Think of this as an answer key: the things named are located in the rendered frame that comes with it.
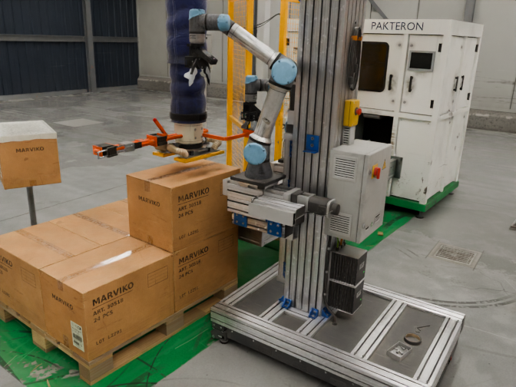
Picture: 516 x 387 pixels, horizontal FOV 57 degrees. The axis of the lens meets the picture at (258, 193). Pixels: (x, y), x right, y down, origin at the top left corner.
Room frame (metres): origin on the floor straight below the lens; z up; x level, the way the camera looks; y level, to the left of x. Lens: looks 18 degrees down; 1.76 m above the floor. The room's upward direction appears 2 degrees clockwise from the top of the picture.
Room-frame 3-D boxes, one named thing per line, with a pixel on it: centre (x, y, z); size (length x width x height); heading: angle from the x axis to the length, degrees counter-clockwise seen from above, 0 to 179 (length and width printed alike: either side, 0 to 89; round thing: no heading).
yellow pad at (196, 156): (2.83, 0.36, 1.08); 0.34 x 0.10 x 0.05; 142
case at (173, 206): (2.88, 0.46, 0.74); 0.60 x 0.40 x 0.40; 143
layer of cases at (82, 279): (2.82, 0.88, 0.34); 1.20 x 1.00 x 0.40; 143
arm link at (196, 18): (2.41, 0.31, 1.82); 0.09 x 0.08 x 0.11; 83
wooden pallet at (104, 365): (2.82, 0.88, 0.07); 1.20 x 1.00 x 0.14; 143
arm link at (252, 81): (2.95, 0.06, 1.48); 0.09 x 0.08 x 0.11; 109
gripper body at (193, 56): (2.41, 0.32, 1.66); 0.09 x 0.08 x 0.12; 57
